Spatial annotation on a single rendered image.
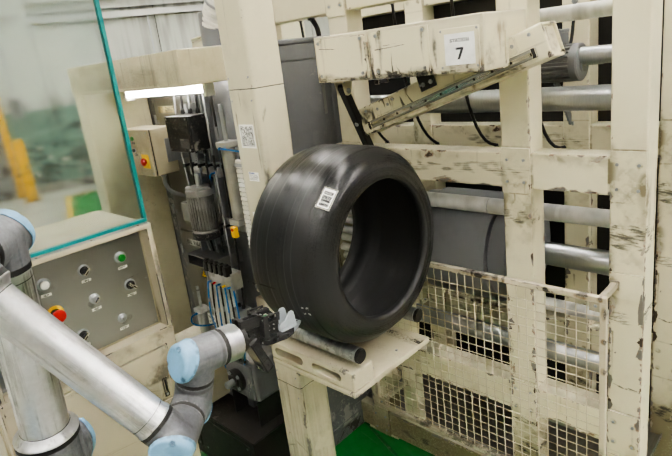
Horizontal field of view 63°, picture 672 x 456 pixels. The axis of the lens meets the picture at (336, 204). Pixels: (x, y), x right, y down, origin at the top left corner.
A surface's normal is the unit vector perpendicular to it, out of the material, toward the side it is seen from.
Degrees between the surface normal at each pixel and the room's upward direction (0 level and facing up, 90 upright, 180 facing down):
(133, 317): 90
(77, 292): 90
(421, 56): 90
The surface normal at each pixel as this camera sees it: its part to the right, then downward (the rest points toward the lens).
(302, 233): -0.45, -0.12
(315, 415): 0.72, 0.10
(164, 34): 0.43, 0.18
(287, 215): -0.64, -0.28
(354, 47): -0.68, 0.27
